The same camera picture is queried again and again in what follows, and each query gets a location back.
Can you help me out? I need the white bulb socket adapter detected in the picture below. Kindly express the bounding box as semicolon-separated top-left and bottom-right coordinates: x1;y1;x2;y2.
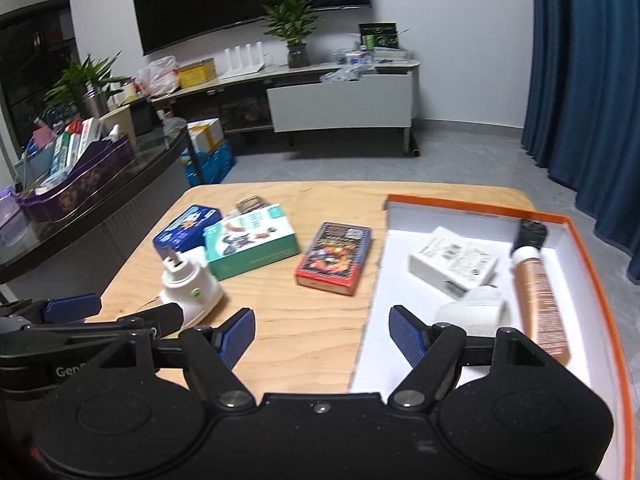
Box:
434;285;511;337

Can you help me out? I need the white power adapter box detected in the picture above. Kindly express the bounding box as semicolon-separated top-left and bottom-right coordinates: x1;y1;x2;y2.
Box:
408;226;498;299

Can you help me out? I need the copper bottle white cap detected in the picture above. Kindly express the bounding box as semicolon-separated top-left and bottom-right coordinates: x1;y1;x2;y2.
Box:
511;246;570;365

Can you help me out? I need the white plug-in nightlight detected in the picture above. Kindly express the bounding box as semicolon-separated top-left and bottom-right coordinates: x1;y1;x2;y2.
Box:
158;250;224;330

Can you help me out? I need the orange white cardboard box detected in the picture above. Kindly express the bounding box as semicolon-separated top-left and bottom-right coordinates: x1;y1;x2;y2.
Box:
350;195;636;479

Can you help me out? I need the green bandage box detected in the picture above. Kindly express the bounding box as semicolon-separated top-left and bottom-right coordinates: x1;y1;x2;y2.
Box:
204;204;299;281

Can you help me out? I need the black glass side table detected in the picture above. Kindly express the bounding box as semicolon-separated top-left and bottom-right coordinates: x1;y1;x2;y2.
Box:
1;128;195;284

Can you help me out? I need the dark playing card box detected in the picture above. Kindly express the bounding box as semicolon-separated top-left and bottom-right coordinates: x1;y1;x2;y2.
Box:
295;221;372;296

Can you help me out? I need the blue tin box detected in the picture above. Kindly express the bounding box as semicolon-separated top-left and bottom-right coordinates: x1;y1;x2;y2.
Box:
152;205;222;259

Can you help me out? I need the purple storage tray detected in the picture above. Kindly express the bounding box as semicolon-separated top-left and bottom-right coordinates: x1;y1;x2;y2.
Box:
17;136;136;222

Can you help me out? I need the white yellow carton on floor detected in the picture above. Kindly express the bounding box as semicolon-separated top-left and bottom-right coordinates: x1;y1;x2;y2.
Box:
188;118;224;155

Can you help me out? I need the white tv console cabinet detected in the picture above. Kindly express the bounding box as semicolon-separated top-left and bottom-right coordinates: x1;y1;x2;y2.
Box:
150;56;422;157

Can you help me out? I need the yellow box on console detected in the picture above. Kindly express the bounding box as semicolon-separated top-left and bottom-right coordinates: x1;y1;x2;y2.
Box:
177;58;217;89

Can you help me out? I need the white plastic bag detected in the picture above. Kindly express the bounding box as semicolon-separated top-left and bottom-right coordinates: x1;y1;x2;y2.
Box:
134;55;180;98

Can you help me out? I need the white router with antennas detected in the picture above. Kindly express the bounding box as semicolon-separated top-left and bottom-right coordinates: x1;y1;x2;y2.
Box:
220;41;265;79

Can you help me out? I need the blue curtain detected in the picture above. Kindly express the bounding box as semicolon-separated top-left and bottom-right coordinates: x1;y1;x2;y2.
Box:
522;0;639;282

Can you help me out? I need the potted plant on side table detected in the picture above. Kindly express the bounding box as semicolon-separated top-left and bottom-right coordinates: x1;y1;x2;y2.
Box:
44;52;129;118

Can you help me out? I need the black green product box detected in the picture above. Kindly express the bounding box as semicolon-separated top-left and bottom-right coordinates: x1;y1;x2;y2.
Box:
359;22;399;51

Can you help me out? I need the potted green plant on console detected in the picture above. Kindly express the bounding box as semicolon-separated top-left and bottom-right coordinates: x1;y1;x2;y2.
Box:
262;0;319;68

